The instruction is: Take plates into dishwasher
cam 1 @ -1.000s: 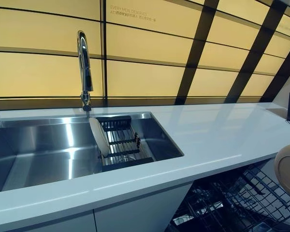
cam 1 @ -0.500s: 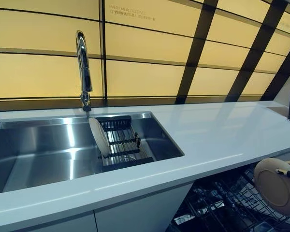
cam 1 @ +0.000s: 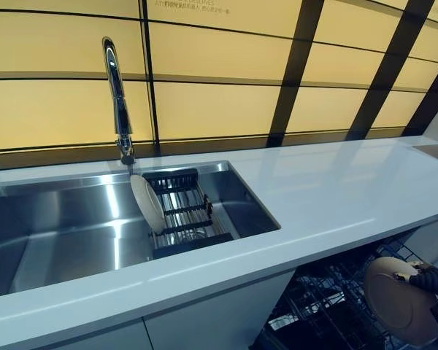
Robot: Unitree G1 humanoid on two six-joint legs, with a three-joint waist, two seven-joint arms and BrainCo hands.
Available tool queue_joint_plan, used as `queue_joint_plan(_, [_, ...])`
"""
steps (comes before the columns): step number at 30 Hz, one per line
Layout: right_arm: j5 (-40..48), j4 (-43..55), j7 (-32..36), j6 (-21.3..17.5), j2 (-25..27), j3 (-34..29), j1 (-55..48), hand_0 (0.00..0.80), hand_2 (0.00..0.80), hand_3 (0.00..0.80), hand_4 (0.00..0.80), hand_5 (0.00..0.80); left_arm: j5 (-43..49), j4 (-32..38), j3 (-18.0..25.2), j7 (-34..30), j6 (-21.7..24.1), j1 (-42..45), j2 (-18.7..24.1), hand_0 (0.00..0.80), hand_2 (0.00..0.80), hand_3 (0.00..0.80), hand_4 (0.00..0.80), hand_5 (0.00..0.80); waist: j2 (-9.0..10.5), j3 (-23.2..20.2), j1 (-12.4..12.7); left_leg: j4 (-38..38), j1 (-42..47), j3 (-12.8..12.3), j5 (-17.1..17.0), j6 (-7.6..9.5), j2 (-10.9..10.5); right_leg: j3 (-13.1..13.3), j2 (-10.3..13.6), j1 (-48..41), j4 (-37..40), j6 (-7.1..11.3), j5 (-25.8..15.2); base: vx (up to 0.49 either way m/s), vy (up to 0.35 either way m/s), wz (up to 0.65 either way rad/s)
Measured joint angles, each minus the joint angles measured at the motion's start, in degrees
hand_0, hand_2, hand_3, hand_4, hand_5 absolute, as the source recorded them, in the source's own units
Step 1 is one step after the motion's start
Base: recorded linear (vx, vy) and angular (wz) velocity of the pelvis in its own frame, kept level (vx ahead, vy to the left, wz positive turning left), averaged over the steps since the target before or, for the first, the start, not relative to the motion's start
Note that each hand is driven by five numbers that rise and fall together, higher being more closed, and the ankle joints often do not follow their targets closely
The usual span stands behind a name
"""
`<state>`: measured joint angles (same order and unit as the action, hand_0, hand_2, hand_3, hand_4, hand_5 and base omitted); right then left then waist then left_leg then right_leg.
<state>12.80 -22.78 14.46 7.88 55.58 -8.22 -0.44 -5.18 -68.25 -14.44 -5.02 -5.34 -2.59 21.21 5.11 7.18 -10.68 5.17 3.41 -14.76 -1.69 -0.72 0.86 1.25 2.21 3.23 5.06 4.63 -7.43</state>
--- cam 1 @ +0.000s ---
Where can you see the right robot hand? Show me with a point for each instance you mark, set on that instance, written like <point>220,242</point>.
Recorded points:
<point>434,280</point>

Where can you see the beige round ceramic plate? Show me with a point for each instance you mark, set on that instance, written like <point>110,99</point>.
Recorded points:
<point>394,306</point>
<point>147,204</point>

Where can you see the built-in dishwasher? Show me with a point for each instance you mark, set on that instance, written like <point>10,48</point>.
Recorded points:
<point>314,291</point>

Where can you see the black sink dish rack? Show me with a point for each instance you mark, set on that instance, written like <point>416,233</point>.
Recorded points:
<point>190,218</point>

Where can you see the wide white cabinet door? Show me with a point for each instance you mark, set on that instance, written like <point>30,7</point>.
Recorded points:
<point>102,339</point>

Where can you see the stainless steel kitchen sink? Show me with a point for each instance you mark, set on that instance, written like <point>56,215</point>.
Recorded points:
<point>76,226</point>

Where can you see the chrome pull-down kitchen faucet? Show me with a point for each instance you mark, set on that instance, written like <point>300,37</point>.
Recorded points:
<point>118,102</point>

